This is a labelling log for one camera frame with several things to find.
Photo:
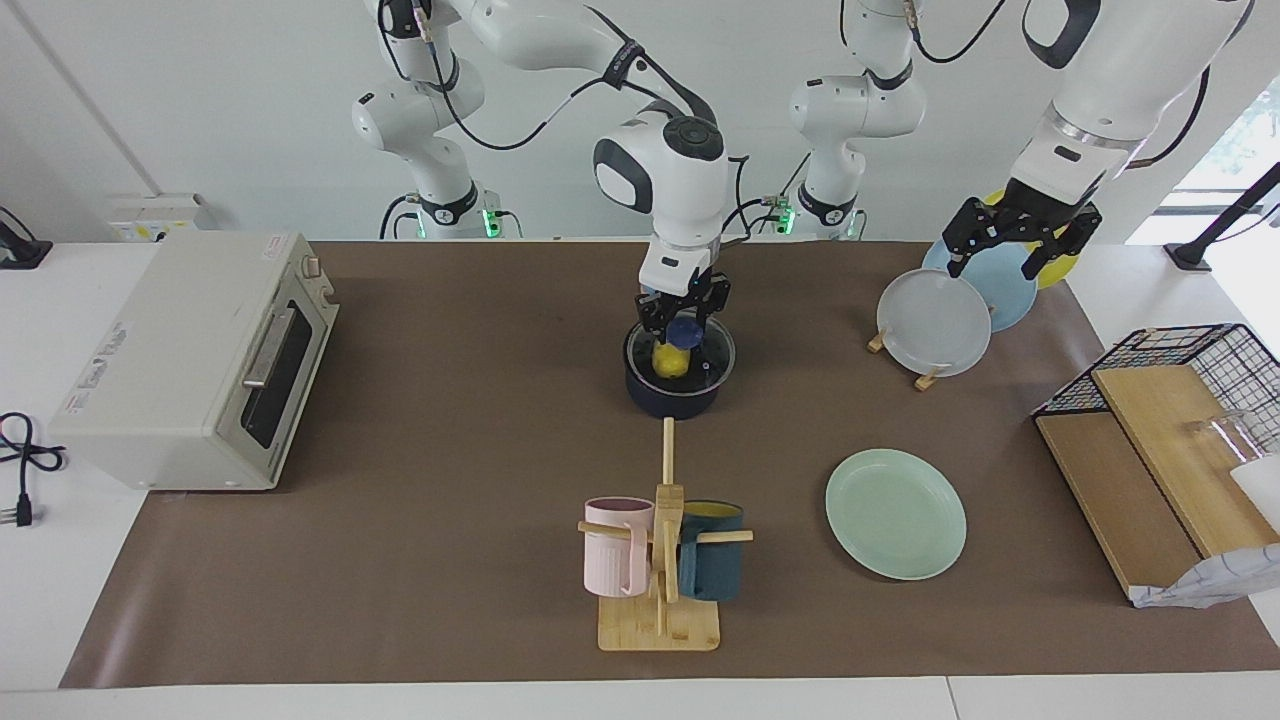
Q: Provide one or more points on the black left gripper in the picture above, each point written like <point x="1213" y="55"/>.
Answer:
<point x="1030" y="220"/>

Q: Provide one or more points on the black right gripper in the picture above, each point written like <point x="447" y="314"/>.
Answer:
<point x="690" y="302"/>

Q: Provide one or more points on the glass lid blue knob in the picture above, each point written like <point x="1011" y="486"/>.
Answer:
<point x="712" y="360"/>

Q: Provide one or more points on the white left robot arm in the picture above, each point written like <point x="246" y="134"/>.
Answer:
<point x="1130" y="70"/>

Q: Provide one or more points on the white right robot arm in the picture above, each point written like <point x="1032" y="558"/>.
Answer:
<point x="680" y="190"/>

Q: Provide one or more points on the light blue plate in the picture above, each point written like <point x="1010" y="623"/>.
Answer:
<point x="1010" y="298"/>

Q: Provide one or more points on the yellow plate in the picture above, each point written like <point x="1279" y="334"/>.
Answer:
<point x="1060" y="272"/>

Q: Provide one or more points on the grey plate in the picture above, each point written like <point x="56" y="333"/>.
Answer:
<point x="935" y="325"/>

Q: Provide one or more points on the wooden plate rack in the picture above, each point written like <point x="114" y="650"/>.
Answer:
<point x="928" y="380"/>

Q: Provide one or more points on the light green plate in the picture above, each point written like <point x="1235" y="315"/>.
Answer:
<point x="895" y="515"/>

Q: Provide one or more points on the light wooden shelf board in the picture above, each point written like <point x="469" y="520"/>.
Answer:
<point x="1170" y="440"/>

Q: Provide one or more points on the pink mug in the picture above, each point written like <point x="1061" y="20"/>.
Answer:
<point x="610" y="560"/>

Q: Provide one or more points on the dark blue mug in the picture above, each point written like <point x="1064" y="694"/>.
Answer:
<point x="715" y="570"/>

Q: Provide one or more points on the dark wooden shelf board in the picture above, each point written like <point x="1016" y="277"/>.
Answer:
<point x="1110" y="490"/>

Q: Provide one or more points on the clear glass cup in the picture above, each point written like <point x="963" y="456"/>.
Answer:
<point x="1220" y="435"/>

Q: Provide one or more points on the wooden mug tree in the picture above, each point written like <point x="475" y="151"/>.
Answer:
<point x="660" y="625"/>

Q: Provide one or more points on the brown table mat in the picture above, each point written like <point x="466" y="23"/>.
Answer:
<point x="450" y="560"/>

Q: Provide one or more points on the white plastic container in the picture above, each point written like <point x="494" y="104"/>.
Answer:
<point x="1262" y="495"/>

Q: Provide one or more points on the white checked cloth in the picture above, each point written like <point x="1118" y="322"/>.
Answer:
<point x="1210" y="580"/>

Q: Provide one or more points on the beige toaster oven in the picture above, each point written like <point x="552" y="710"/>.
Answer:
<point x="170" y="360"/>

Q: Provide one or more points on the black table clamp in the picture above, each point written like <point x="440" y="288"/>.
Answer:
<point x="25" y="255"/>

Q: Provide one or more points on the black camera stand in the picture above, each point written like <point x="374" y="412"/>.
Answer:
<point x="1190" y="255"/>

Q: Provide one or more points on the white wall socket box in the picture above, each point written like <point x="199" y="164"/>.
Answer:
<point x="150" y="215"/>

